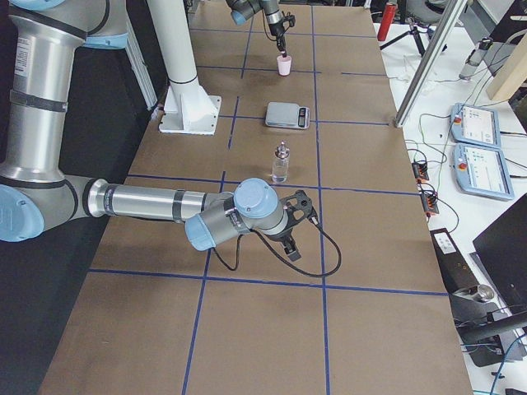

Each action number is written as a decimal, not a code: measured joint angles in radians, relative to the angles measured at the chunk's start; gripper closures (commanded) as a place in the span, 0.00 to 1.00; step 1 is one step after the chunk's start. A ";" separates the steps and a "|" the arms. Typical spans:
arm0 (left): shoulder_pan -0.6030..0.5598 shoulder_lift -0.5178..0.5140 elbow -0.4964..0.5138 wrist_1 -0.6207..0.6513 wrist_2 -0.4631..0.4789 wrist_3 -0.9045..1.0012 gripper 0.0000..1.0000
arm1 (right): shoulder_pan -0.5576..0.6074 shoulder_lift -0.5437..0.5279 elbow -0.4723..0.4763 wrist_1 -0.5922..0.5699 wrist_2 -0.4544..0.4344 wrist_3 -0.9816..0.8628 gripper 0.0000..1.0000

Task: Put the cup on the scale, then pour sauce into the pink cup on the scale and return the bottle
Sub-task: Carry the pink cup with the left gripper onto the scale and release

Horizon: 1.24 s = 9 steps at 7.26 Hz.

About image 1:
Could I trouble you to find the orange connector block upper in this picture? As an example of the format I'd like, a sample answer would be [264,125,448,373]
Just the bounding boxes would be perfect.
[412,161,429,184]

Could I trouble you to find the black camera tripod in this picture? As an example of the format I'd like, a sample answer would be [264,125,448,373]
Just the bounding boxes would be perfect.
[380,21,435,57]

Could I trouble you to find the silver digital kitchen scale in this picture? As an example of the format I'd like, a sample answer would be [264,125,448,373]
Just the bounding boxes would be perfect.
[265,102,310,129]

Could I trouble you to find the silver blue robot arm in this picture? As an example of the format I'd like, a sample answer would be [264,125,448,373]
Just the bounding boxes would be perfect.
[1,1,303,263]
[226,0,295,58]

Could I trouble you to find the white pedestal column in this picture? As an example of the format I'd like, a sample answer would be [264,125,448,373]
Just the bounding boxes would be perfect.
[147,0,222,135]

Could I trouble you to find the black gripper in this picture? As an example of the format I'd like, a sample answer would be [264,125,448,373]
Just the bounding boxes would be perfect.
[269,21,287,57]
[269,221,301,262]

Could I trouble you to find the black computer monitor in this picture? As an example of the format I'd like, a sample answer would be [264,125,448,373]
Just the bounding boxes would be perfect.
[473,195,527,305]

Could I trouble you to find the wooden beam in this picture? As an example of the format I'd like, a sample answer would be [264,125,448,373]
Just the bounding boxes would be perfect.
[487,42,526,101]

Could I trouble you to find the orange connector block lower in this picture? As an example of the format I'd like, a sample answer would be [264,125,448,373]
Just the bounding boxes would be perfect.
[420,189,440,217]

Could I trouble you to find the pink plastic cup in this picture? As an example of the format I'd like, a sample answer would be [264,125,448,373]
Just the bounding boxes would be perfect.
[277,55,292,77]

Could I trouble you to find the red cylinder bottle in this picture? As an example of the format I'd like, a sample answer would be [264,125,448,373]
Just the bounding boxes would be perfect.
[377,2,398,42]

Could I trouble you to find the blue network cable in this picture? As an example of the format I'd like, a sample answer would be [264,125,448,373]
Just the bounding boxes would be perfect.
[492,331,527,395]

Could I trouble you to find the orange connector block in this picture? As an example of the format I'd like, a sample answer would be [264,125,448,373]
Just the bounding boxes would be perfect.
[412,161,429,184]
[420,189,440,217]

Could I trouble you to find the aluminium frame post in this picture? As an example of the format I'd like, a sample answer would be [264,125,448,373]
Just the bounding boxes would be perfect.
[394,0,468,128]

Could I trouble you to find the lower blue teach pendant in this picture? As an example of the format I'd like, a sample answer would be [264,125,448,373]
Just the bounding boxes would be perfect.
[452,143,515,201]

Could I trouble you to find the silver metal cup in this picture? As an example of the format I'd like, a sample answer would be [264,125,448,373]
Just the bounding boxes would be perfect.
[473,284,495,303]

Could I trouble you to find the clear glass sauce bottle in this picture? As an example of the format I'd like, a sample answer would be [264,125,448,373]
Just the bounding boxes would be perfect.
[272,141,290,183]

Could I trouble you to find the blue teach pendant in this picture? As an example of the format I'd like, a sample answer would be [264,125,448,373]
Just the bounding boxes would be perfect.
[450,103,501,147]
[452,143,515,201]

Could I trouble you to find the black box with label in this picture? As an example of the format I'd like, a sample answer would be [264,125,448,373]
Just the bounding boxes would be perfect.
[429,227,481,322]

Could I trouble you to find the upper blue teach pendant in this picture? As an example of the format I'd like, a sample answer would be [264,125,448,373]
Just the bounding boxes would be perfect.
[450,103,501,147]

